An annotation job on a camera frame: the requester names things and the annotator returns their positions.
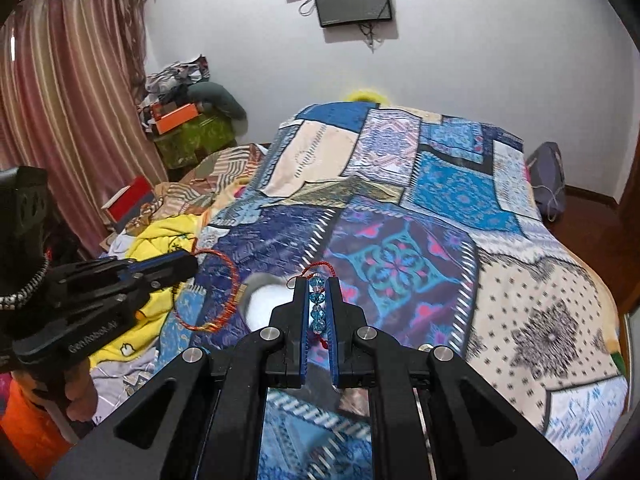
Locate blue patchwork bed cover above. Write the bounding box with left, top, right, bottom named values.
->
left=158, top=102, right=627, bottom=478

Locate yellow cartoon blanket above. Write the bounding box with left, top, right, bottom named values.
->
left=88, top=212, right=204, bottom=369

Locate purple heart-shaped tin box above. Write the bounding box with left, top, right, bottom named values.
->
left=238, top=273, right=294, bottom=332

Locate striped multicolour blanket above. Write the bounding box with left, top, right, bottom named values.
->
left=124, top=143, right=268, bottom=236

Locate person's left hand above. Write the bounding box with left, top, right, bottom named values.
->
left=11, top=359, right=99, bottom=422

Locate red and white box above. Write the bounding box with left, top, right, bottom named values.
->
left=101, top=176, right=155, bottom=232

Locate yellow round cushion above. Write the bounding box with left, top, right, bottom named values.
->
left=345, top=89, right=388, bottom=105

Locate grey plush pillow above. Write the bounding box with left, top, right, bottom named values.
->
left=186, top=81, right=246, bottom=120

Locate red braided cord bracelet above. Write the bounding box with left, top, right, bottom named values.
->
left=170, top=247, right=241, bottom=334

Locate blue crystal bead bracelet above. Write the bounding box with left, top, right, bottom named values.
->
left=285, top=260, right=338, bottom=351

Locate pile of folded clothes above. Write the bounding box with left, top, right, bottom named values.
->
left=142, top=55, right=210, bottom=106

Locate striped brown pink curtain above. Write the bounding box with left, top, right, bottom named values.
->
left=1, top=0, right=166, bottom=256

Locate small black wall monitor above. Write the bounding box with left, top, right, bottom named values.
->
left=314, top=0, right=393, bottom=28

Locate orange shoe box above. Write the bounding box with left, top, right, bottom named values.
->
left=151, top=103, right=198, bottom=136

